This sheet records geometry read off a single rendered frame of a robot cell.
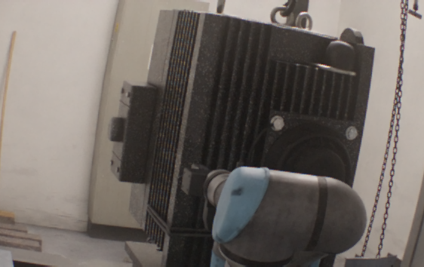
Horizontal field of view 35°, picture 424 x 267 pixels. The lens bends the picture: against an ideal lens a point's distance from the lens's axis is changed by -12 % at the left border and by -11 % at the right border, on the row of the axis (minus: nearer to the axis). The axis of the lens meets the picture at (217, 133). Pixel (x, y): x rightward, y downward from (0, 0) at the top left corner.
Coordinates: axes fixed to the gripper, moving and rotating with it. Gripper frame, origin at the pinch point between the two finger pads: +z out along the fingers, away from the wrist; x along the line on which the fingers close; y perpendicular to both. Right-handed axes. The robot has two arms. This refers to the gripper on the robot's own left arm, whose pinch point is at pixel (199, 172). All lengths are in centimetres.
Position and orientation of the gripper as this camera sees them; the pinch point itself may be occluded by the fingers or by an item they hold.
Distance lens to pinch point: 166.8
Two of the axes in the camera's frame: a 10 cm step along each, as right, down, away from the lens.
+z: -3.3, -1.8, 9.3
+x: -9.3, -1.1, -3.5
